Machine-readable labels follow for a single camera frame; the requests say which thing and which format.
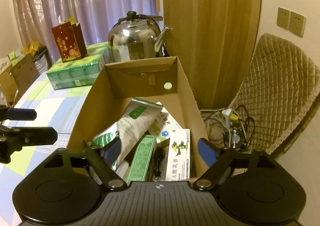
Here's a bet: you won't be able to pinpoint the brown boxes beside table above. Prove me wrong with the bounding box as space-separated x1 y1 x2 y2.
1 54 40 104

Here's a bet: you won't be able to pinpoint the brown curtain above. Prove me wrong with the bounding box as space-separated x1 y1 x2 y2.
163 0 261 109

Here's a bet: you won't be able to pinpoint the stainless steel kettle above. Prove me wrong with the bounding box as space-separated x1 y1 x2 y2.
108 11 172 62

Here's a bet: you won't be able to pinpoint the large brown cardboard box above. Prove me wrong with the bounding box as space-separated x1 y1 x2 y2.
67 57 208 177

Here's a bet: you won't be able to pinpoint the green tissue multipack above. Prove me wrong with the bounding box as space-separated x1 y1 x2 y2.
46 41 113 90

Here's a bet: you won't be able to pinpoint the white green medicine box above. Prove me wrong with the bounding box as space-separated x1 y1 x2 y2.
148 107 182 143

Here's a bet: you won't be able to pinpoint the white box with green bird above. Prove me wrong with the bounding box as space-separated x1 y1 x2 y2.
165 129 190 182

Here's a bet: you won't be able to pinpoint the black cable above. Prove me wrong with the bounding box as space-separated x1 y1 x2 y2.
151 146 166 182

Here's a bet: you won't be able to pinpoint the quilted chair cushion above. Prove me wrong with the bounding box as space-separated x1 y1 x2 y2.
199 32 320 155

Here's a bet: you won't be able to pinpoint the wall sockets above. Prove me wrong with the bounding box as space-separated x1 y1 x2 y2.
277 7 306 38

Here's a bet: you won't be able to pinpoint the checkered tablecloth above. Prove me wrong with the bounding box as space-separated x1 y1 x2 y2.
0 73 91 225

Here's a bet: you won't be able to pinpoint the power strip with cables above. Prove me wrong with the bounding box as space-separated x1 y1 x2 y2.
200 104 255 152

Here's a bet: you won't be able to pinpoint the silver green tea bag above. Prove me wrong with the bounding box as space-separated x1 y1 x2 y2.
92 98 163 170

